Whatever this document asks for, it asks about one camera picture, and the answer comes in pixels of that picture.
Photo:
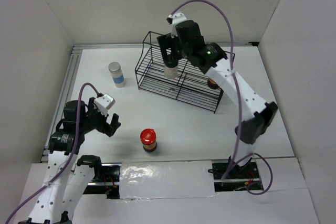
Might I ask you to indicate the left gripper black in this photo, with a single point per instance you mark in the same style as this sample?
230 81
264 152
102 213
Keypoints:
105 127

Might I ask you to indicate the aluminium rail frame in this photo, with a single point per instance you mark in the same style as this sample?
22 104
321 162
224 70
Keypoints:
183 131

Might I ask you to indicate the silver lid blue label bottle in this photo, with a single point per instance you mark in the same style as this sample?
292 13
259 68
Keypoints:
117 74

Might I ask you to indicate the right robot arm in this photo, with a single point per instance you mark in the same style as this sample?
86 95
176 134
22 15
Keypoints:
255 114

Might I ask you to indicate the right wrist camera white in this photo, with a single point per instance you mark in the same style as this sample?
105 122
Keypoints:
173 20

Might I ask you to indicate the black lid white bottle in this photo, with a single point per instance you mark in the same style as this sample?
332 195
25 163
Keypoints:
171 69

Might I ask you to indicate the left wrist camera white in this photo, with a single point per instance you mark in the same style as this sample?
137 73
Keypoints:
104 103

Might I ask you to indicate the white glossy tape sheet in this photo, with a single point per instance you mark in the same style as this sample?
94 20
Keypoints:
166 180

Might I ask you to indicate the black wire rack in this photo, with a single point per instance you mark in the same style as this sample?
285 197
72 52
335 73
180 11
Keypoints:
190 85

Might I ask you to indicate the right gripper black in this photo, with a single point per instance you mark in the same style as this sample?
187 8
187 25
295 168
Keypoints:
166 42

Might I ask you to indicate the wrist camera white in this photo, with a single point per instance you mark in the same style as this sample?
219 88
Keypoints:
104 103
173 20

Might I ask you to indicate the red lid jar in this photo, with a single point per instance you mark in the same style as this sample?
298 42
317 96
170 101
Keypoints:
148 140
212 84

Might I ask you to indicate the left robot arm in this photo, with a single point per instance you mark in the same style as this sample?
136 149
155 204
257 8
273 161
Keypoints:
67 174

